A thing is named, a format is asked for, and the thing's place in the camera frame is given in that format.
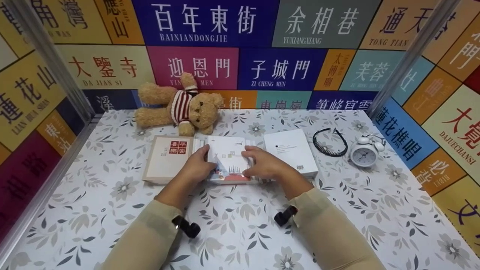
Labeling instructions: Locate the person's left hand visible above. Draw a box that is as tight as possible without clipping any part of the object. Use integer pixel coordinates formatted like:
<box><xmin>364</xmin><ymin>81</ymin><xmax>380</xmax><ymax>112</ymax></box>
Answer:
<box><xmin>183</xmin><ymin>144</ymin><xmax>219</xmax><ymax>185</ymax></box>

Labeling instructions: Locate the person's right hand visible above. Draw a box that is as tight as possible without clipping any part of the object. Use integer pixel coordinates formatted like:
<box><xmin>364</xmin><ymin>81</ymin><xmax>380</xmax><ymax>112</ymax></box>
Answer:
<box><xmin>241</xmin><ymin>145</ymin><xmax>297</xmax><ymax>181</ymax></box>

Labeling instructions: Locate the white illustrated booklet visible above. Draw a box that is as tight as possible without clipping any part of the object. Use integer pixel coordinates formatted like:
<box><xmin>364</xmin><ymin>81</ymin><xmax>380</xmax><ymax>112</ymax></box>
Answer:
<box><xmin>207</xmin><ymin>136</ymin><xmax>252</xmax><ymax>183</ymax></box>

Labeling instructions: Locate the person's right forearm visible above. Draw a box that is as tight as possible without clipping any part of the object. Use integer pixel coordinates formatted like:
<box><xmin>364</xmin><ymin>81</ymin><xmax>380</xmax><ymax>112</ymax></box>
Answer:
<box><xmin>279</xmin><ymin>173</ymin><xmax>387</xmax><ymax>270</ymax></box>

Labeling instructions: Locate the person's left forearm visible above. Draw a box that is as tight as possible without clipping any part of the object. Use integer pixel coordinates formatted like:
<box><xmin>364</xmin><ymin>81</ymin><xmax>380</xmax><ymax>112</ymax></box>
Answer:
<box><xmin>98</xmin><ymin>175</ymin><xmax>196</xmax><ymax>270</ymax></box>

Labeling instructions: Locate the plain white box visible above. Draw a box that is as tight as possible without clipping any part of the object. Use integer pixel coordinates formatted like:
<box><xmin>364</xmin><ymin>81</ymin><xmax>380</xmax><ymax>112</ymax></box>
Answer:
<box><xmin>263</xmin><ymin>129</ymin><xmax>319</xmax><ymax>178</ymax></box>

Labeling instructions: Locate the beige box with red stamps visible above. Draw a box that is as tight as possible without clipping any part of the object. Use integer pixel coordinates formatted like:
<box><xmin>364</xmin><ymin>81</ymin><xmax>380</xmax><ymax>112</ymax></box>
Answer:
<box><xmin>142</xmin><ymin>135</ymin><xmax>196</xmax><ymax>186</ymax></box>

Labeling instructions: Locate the black wrist band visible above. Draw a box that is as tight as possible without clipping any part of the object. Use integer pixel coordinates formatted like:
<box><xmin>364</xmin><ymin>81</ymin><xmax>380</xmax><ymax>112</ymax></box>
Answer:
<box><xmin>273</xmin><ymin>205</ymin><xmax>299</xmax><ymax>228</ymax></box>
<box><xmin>171</xmin><ymin>214</ymin><xmax>201</xmax><ymax>239</ymax></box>

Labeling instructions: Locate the brown teddy bear striped shirt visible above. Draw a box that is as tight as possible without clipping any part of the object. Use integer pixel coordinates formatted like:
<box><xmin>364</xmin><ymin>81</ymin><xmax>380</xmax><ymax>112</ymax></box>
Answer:
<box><xmin>135</xmin><ymin>72</ymin><xmax>224</xmax><ymax>137</ymax></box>

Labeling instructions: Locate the black toothed headband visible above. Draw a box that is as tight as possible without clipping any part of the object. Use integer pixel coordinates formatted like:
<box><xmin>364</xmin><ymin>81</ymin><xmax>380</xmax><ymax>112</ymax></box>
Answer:
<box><xmin>312</xmin><ymin>127</ymin><xmax>349</xmax><ymax>158</ymax></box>

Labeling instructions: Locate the white twin-bell alarm clock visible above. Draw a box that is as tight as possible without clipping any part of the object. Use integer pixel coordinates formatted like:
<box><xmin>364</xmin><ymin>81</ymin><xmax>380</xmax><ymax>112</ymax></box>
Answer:
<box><xmin>349</xmin><ymin>134</ymin><xmax>387</xmax><ymax>168</ymax></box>

